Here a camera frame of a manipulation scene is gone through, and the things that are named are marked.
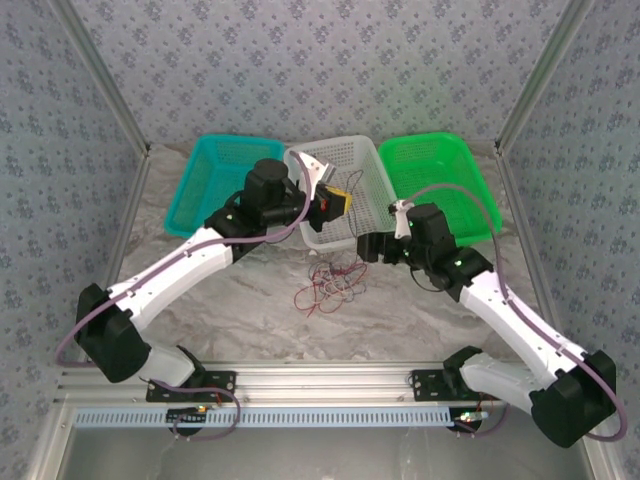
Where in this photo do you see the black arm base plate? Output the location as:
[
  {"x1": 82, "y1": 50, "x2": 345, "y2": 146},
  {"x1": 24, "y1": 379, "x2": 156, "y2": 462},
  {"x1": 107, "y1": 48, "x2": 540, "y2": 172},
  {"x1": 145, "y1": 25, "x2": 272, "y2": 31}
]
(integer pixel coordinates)
[
  {"x1": 145, "y1": 368, "x2": 238, "y2": 403},
  {"x1": 410, "y1": 368, "x2": 504, "y2": 403}
]

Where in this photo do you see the aluminium frame leg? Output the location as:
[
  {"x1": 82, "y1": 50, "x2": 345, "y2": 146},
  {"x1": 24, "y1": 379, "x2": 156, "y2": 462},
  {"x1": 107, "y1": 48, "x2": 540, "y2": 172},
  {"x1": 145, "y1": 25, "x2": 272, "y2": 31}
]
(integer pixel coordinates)
[
  {"x1": 24, "y1": 405, "x2": 77, "y2": 480},
  {"x1": 574, "y1": 439, "x2": 624, "y2": 480}
]

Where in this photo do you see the beige thin wire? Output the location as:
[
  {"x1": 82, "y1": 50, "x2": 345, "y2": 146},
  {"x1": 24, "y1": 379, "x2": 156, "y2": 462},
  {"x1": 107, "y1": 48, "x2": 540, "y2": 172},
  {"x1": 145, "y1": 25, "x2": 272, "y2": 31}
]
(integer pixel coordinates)
[{"x1": 314, "y1": 272, "x2": 359, "y2": 307}]

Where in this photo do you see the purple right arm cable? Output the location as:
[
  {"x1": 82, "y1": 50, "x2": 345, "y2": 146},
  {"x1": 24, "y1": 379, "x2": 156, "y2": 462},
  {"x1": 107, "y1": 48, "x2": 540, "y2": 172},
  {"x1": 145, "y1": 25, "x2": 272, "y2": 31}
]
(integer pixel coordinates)
[{"x1": 402, "y1": 182, "x2": 629, "y2": 442}]

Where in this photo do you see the aluminium upright frame post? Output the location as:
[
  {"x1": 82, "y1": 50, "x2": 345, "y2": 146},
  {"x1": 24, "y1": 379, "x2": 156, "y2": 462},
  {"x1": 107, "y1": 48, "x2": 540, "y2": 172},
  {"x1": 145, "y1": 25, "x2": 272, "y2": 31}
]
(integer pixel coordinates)
[
  {"x1": 49, "y1": 0, "x2": 152, "y2": 157},
  {"x1": 493, "y1": 0, "x2": 597, "y2": 155}
]

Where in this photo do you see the green plastic basket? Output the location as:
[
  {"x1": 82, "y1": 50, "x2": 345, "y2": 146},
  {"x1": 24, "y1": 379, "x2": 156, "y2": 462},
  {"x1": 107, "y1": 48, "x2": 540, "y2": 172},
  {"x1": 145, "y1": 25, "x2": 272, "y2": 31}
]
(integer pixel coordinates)
[{"x1": 377, "y1": 131, "x2": 504, "y2": 247}]

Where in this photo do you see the aluminium table side rail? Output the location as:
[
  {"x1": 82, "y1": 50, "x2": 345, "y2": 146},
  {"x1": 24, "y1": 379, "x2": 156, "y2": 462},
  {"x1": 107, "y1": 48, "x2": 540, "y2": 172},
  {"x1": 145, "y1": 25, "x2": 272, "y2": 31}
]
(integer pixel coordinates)
[
  {"x1": 77, "y1": 147, "x2": 153, "y2": 369},
  {"x1": 494, "y1": 144, "x2": 571, "y2": 362}
]

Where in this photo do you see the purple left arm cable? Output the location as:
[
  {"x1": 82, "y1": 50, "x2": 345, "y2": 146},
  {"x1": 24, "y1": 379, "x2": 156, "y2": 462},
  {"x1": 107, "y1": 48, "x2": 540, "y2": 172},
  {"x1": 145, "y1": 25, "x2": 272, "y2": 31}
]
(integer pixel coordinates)
[{"x1": 54, "y1": 151, "x2": 314, "y2": 442}]

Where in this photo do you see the grey metal sheet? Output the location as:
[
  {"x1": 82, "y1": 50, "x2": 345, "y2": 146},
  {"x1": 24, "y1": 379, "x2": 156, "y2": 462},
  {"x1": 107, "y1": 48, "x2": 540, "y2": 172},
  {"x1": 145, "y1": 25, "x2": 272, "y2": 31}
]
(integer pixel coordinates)
[{"x1": 52, "y1": 424, "x2": 599, "y2": 480}]

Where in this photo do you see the white slotted cable duct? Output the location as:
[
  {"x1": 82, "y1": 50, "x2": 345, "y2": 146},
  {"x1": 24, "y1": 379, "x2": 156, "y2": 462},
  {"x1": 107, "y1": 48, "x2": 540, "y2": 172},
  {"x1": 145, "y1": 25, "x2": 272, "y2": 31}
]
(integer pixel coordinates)
[{"x1": 73, "y1": 405, "x2": 484, "y2": 429}]

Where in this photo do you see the grey thin wire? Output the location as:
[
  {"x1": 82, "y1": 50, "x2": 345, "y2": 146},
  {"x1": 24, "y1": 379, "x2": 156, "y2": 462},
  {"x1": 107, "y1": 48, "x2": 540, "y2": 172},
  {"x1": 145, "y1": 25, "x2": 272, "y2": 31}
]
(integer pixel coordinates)
[{"x1": 307, "y1": 259, "x2": 371, "y2": 301}]

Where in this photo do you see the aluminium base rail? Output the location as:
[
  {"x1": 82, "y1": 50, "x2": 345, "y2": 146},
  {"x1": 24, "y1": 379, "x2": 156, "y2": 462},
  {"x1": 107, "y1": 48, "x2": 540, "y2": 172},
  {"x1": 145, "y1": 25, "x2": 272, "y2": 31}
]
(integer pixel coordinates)
[{"x1": 54, "y1": 360, "x2": 536, "y2": 407}]

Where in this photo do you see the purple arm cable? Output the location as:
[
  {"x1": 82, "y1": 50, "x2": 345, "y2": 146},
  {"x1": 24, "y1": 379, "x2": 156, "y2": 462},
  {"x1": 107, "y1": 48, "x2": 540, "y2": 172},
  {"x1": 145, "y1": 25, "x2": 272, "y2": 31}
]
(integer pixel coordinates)
[
  {"x1": 54, "y1": 151, "x2": 314, "y2": 442},
  {"x1": 402, "y1": 182, "x2": 629, "y2": 442}
]

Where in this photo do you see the teal plastic basket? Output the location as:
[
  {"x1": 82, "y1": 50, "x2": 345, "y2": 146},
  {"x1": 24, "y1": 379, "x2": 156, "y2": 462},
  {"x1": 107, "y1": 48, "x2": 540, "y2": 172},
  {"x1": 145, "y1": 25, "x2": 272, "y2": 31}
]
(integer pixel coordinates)
[{"x1": 163, "y1": 133, "x2": 286, "y2": 239}]

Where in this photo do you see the black controller board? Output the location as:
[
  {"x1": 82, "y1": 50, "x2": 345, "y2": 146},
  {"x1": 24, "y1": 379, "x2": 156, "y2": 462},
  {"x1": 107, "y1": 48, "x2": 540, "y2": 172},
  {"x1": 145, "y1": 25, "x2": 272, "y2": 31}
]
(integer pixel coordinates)
[
  {"x1": 166, "y1": 406, "x2": 211, "y2": 425},
  {"x1": 452, "y1": 409, "x2": 490, "y2": 432}
]

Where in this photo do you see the red thin wire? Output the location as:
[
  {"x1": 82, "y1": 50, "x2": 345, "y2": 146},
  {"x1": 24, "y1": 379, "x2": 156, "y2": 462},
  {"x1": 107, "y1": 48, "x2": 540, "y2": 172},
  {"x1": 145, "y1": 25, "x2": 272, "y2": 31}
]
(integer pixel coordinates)
[{"x1": 293, "y1": 259, "x2": 370, "y2": 317}]

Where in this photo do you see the white plastic basket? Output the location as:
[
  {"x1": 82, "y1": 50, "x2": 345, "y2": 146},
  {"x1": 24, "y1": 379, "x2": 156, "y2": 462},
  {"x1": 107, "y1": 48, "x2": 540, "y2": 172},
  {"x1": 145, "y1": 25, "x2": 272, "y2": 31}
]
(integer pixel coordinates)
[{"x1": 282, "y1": 134, "x2": 405, "y2": 251}]

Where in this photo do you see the marble pattern table cover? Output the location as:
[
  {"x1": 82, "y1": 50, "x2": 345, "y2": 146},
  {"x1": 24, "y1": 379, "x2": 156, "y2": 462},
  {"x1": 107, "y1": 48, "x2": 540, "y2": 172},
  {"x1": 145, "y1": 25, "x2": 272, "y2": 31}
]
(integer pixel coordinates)
[{"x1": 79, "y1": 141, "x2": 569, "y2": 367}]

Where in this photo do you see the dark thin wire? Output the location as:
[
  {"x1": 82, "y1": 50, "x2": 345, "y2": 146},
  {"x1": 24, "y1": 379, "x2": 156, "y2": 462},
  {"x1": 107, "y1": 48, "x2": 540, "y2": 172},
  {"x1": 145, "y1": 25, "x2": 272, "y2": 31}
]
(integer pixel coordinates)
[{"x1": 344, "y1": 169, "x2": 367, "y2": 244}]

